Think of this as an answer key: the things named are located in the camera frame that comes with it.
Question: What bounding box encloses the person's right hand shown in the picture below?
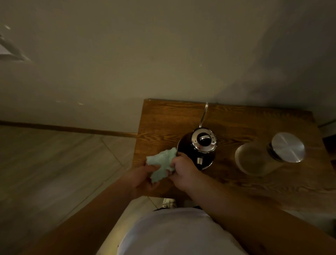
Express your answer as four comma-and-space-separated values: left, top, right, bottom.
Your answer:
168, 153, 204, 194

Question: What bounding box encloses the person's left hand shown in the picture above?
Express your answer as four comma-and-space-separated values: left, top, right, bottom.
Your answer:
126, 164, 161, 199

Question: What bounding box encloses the light green cloth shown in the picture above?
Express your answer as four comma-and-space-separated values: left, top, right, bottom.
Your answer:
146, 147, 178, 184

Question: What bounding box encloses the person's right forearm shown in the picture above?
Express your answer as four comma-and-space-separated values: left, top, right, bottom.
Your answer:
190, 173, 336, 255

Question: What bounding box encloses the person's left forearm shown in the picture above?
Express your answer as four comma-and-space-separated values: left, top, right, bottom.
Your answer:
23, 179, 137, 255

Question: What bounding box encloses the black gooseneck kettle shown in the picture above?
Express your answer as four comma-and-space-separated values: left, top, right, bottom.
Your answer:
176, 102, 218, 171

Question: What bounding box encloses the person's white shirt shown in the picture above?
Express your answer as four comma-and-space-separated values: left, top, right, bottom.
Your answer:
117, 207, 248, 255

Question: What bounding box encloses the glass jar with metal lid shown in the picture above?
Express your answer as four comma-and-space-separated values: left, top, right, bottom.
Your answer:
266, 132, 306, 163

